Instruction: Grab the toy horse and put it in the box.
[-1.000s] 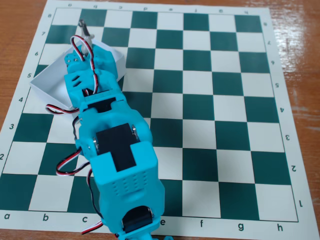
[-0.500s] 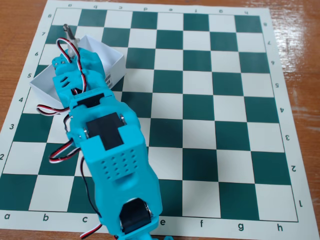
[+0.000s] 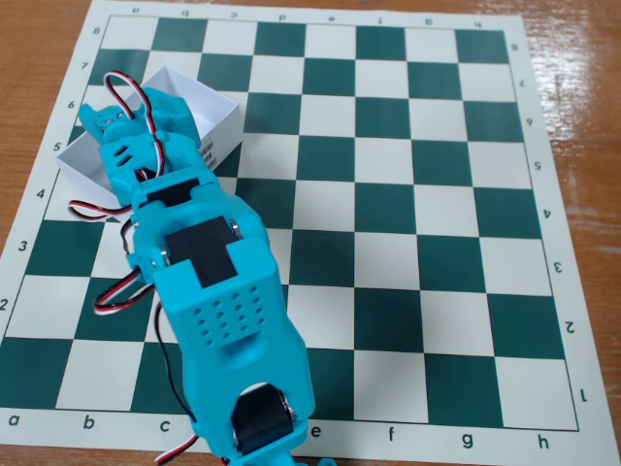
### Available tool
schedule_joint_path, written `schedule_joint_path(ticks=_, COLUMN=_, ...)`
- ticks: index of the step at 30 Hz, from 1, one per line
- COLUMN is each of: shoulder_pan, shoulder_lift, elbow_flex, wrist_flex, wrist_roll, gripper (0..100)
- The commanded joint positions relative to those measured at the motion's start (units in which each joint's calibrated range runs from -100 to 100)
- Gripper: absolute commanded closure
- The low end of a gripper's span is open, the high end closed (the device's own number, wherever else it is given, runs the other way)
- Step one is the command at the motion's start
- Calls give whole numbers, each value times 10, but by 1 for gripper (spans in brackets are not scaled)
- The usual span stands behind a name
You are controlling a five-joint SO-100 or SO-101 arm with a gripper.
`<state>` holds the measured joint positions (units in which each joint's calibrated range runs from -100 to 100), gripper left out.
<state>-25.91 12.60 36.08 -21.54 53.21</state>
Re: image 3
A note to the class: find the turquoise gripper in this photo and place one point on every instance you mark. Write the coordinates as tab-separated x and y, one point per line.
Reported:
171	115

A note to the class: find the white cardboard box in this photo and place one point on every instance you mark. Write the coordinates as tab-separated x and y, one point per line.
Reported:
204	94

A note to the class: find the turquoise robot arm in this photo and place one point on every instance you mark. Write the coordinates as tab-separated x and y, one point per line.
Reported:
233	310

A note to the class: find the green white chessboard mat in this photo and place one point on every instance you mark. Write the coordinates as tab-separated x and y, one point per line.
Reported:
436	301

